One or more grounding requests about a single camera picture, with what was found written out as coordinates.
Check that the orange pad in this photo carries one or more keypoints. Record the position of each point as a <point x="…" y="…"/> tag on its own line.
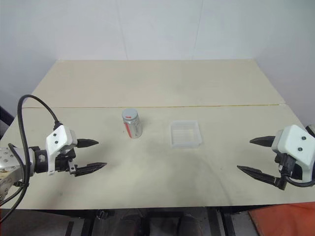
<point x="285" y="220"/>

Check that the clear square plastic container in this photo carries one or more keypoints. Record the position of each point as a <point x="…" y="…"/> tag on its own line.
<point x="185" y="135"/>

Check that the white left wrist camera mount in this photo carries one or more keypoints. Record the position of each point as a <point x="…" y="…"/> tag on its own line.
<point x="57" y="140"/>

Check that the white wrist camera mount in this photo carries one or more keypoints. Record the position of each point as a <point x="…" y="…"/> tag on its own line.
<point x="292" y="142"/>
<point x="57" y="140"/>

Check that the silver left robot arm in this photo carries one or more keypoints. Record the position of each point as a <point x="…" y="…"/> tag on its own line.
<point x="9" y="162"/>

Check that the silver-taped white plastic jar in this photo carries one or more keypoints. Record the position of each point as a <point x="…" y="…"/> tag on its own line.
<point x="134" y="129"/>

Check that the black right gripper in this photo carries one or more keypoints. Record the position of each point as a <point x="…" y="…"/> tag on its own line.
<point x="286" y="163"/>

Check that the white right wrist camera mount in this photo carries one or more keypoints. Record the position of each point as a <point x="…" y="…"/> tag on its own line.
<point x="292" y="142"/>

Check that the grey round bottle cap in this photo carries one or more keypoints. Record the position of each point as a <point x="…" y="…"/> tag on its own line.
<point x="130" y="113"/>

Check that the dark blue post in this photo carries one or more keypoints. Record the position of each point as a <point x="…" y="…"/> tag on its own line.
<point x="4" y="118"/>

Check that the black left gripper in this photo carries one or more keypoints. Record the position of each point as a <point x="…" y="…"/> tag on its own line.
<point x="63" y="162"/>

